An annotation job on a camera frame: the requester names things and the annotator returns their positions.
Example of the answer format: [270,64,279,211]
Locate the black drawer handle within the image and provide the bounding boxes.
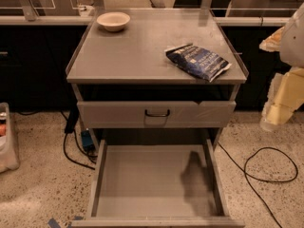
[144,109,171,118]

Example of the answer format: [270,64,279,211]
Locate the blue power adapter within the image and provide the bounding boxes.
[81,130,94,151]

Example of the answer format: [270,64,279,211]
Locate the white ceramic bowl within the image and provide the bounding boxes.
[97,12,130,32]

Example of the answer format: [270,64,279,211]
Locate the black floor cable right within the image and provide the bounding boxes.
[218,142,299,228]

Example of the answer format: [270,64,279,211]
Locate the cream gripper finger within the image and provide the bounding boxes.
[259,27,284,52]
[259,67,304,131]

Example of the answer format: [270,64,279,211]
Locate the closed grey upper drawer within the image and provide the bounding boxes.
[77,101,236,128]

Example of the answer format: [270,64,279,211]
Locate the grey drawer cabinet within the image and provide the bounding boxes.
[66,9,248,143]

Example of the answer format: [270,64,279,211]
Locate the blue chip bag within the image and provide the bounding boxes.
[165,44,231,83]

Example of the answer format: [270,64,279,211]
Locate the blue tape piece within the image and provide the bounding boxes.
[47,216,83,228]

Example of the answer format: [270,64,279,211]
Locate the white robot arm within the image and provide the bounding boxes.
[259,4,304,131]

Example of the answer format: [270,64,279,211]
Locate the black floor cable left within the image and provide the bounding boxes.
[60,110,98,171]

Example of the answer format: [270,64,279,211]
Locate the open grey lower drawer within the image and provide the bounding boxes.
[71,141,245,228]

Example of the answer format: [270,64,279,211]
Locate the clear plastic bin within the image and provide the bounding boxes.
[0,103,20,172]

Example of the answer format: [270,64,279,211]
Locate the black floor cable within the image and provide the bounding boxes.
[60,110,98,171]
[218,142,299,228]

